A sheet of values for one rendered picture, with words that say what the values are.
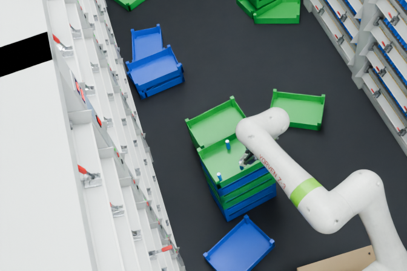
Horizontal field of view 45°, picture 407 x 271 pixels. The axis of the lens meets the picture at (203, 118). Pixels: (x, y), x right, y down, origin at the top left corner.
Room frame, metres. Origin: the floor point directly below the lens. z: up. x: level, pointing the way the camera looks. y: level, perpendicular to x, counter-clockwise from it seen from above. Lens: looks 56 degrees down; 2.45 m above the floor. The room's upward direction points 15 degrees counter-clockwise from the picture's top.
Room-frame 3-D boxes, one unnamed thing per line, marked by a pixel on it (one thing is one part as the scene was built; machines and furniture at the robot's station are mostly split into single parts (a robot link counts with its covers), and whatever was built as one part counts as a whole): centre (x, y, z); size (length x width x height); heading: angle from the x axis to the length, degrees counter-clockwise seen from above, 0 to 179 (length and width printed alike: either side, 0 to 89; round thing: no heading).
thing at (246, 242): (0.82, 0.00, 0.04); 0.30 x 0.20 x 0.08; 119
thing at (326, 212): (0.61, -0.30, 0.86); 0.18 x 0.13 x 0.12; 21
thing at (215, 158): (1.13, -0.10, 0.44); 0.30 x 0.20 x 0.08; 104
